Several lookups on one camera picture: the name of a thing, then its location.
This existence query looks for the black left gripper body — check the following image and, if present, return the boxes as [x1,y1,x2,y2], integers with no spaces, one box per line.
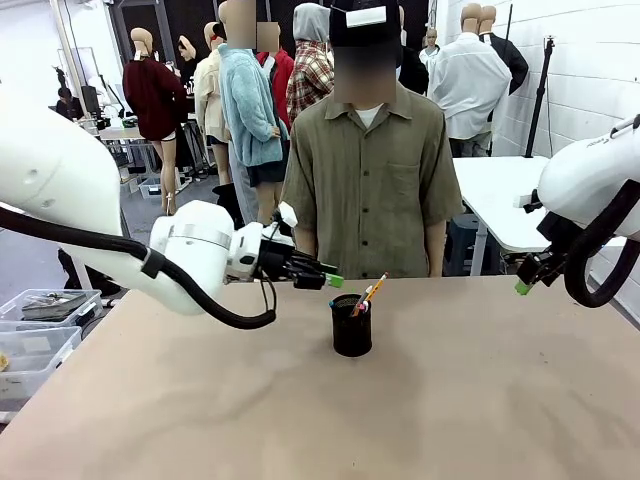
[256,231,302,282]

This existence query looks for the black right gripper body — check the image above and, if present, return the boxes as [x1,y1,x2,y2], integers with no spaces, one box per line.
[536,211,582,259]

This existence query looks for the yellow pencil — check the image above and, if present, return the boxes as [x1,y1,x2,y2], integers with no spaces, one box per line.
[349,272,390,319]

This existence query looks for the person's left forearm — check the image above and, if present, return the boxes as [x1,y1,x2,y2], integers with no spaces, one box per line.
[424,219,448,279]

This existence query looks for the person's right forearm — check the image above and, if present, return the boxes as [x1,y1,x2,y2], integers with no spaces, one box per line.
[294,219,319,261]

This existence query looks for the black mesh pen holder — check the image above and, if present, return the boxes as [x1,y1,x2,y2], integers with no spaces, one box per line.
[328,293,373,358]

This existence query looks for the white table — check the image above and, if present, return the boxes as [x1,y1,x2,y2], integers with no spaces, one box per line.
[452,155,629,254]

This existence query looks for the person in olive shirt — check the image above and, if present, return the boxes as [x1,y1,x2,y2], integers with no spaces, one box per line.
[279,0,466,280]

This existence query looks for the black tripod stand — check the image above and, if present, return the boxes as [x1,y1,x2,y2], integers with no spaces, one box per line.
[523,34,559,159]

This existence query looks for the grey floor crate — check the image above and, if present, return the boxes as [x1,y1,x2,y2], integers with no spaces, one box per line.
[137,177,164,200]

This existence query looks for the mannequin in blue fleece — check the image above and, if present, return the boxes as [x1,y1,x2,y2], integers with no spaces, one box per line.
[218,0,292,227]

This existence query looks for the mannequin in cream jacket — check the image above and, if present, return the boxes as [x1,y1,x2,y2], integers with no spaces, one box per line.
[193,22,232,187]

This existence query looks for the mannequin in white shirt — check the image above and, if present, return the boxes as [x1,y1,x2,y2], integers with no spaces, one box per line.
[428,2,514,159]

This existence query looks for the mannequin in black jacket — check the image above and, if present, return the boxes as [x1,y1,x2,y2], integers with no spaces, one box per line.
[479,4,530,97]

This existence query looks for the mannequin in plaid hooded shirt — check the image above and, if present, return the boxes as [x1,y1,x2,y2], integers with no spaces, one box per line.
[286,2,335,127]

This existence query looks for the mannequin in red jacket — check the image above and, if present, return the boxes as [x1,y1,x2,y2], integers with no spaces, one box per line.
[256,22,296,137]

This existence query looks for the grey workbench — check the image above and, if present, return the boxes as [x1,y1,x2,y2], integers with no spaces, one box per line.
[97,123,152,201]

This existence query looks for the mannequin in black top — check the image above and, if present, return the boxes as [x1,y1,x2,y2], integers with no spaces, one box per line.
[177,34,199,97]

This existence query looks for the mannequin in maroon sweater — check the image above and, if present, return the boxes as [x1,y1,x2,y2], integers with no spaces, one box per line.
[122,27,189,217]

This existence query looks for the clear plastic bin with tools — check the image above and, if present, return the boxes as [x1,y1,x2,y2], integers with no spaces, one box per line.
[0,288,104,329]

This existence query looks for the mannequin in black clothes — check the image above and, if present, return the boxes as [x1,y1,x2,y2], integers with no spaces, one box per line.
[397,7,431,97]

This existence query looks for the seated person in black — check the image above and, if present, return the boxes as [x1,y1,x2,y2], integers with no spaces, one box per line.
[54,87,84,122]

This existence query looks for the right arm black cable sleeve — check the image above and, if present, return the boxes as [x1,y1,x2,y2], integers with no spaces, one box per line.
[563,177,640,309]

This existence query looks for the arm black cable sleeve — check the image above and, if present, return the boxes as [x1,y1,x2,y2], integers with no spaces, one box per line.
[0,204,279,331]
[563,177,640,309]

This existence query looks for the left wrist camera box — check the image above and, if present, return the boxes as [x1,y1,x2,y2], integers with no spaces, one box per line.
[272,202,299,229]

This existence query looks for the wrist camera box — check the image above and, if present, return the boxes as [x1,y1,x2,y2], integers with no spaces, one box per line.
[513,189,544,214]
[272,202,299,229]

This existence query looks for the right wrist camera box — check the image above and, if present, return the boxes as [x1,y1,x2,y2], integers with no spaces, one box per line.
[513,189,544,214]

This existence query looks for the left arm black cable sleeve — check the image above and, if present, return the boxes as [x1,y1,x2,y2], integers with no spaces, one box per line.
[0,204,279,331]

